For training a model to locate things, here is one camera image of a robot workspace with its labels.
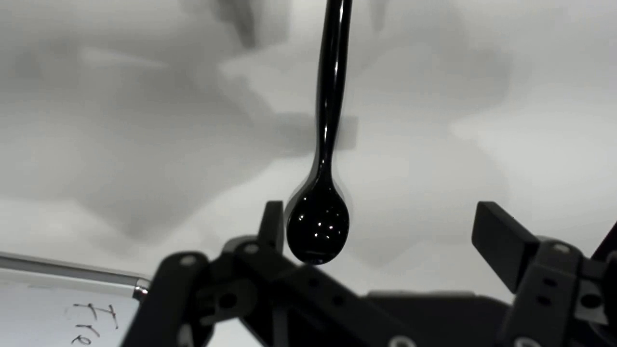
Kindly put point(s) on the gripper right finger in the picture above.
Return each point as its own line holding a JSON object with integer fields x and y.
{"x": 540, "y": 270}

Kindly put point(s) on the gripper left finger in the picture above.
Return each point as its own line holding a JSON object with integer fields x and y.
{"x": 270, "y": 284}

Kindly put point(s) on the black plastic spoon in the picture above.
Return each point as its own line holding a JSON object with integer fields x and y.
{"x": 324, "y": 159}

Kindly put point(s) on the whiteboard with silver frame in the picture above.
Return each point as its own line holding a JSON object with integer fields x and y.
{"x": 62, "y": 308}

